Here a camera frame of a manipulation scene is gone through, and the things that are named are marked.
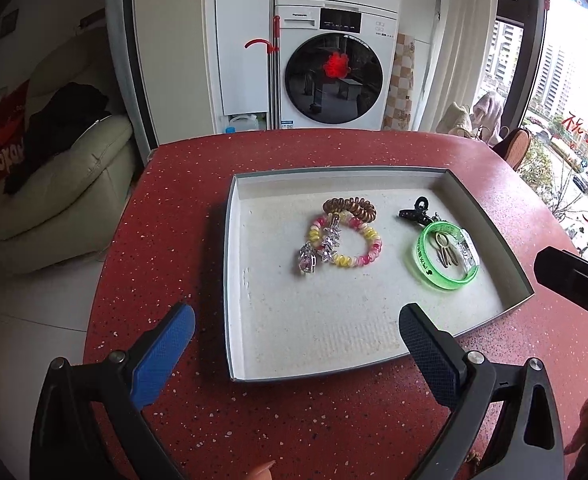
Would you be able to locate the grey jewelry tray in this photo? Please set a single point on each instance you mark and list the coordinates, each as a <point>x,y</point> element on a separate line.
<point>349,320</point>

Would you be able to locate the white curtain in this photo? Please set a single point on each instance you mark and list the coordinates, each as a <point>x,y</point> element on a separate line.
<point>453,35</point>

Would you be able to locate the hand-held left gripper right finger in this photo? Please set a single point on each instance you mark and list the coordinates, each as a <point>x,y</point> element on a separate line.
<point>431,355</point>

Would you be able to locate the white cabinet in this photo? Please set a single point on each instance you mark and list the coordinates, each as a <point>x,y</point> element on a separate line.
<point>244,50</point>

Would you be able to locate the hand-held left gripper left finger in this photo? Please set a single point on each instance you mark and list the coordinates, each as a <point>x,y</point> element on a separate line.
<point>161,355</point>

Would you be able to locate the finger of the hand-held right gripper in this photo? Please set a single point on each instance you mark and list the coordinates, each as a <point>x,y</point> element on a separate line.
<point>558,272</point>

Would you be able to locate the wicker chair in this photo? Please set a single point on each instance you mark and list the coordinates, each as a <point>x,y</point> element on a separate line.
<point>513,147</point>

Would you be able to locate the green translucent bangle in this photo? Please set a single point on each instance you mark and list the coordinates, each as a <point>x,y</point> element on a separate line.
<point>418,270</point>

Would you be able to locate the black cloth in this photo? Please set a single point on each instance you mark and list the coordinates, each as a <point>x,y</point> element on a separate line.
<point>64,125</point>

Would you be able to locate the grey door frame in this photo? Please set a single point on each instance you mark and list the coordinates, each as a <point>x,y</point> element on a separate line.
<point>124,60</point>

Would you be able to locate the black hair claw clip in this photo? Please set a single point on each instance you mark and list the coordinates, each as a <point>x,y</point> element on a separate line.
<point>416,212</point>

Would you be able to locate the beige cushion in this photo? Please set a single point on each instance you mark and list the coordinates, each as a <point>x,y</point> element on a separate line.
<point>456,120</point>

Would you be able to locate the person's left hand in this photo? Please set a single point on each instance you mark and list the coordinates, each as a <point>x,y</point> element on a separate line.
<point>261,472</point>

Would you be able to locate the dark window frame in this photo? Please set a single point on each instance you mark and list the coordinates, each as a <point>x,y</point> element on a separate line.
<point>528,35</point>

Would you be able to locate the cream leather sofa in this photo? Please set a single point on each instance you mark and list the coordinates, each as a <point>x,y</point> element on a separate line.
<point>59,200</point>

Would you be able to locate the white plastic jug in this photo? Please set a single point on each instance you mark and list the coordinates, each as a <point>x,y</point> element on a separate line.
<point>246,124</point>

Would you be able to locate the red printed pillow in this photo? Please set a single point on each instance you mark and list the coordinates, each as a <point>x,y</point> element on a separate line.
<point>4,155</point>

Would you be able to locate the silver heart pendant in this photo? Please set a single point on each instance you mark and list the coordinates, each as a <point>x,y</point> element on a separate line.
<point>306,260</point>

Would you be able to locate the small brown hair pin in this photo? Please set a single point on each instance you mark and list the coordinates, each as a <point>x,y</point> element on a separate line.
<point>446,255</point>

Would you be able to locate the silver star hair clip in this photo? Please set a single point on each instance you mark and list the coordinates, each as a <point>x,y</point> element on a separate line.
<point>331,240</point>

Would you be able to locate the white washing machine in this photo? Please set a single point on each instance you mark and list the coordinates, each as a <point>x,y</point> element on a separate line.
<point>304,105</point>

